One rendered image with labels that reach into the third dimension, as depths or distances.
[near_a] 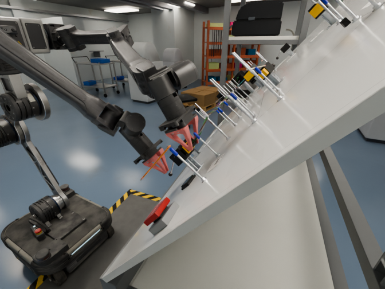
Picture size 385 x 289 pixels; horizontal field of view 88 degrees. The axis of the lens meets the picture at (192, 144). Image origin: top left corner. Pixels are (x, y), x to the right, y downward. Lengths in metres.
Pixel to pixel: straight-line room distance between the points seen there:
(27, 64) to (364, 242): 0.91
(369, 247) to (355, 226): 0.06
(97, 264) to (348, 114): 1.75
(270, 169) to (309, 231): 0.69
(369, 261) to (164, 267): 0.52
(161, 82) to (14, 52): 0.35
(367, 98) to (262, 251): 0.65
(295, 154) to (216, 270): 0.55
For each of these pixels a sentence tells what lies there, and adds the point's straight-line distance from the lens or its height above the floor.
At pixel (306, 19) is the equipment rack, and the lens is 1.44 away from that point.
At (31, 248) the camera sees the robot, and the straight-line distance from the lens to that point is 1.79.
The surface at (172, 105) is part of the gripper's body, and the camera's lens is 0.50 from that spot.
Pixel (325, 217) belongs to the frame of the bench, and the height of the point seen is 0.80.
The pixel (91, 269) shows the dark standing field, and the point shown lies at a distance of 1.80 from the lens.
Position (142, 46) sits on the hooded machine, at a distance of 5.47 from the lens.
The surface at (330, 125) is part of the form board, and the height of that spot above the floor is 1.35.
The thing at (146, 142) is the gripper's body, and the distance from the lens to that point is 0.65.
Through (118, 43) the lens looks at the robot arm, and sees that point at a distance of 0.84.
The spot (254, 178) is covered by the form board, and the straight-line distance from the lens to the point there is 0.24.
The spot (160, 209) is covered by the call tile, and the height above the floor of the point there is 1.13.
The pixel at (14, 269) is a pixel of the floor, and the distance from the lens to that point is 2.08.
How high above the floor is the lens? 1.42
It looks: 27 degrees down
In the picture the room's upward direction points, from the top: straight up
